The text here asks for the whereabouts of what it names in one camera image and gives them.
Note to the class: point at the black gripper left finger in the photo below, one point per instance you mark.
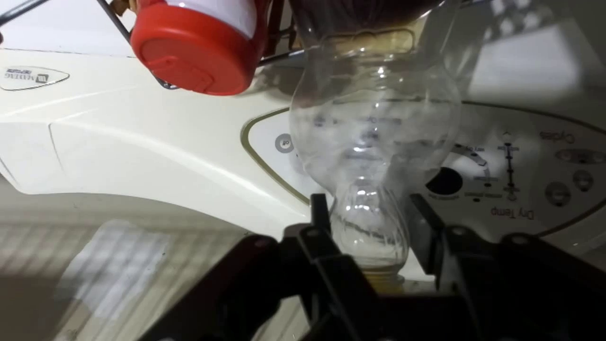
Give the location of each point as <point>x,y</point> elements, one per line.
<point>276,296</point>

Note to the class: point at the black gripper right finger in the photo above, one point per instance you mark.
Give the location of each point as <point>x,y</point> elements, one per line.
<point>517,296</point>

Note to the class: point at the clear bottle with black contents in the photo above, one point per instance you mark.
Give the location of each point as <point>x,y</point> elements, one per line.
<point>378,125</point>

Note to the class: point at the cream white laundry machine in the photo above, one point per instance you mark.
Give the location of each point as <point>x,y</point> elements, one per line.
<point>125,144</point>

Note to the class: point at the red lid white container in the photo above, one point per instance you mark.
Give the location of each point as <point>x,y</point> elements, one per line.
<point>195,50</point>

